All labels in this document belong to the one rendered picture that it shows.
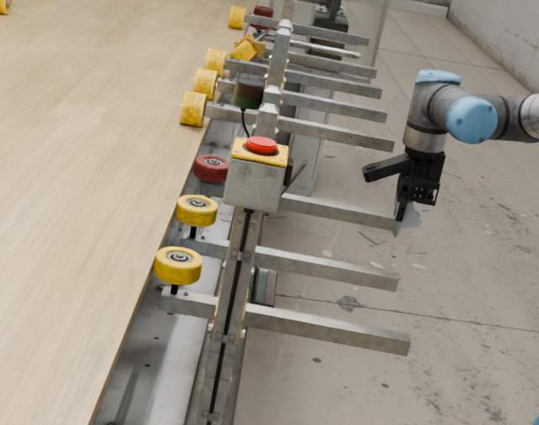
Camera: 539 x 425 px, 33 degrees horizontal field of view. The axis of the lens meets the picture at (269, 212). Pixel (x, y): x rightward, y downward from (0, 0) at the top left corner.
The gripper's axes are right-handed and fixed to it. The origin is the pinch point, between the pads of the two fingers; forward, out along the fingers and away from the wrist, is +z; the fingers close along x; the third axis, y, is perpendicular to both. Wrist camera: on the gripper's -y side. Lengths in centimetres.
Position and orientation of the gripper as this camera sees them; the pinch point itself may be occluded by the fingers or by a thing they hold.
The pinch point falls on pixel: (392, 230)
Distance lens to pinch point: 207.1
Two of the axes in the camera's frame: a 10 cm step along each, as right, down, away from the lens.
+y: 9.9, 1.7, 0.1
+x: 0.6, -3.7, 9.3
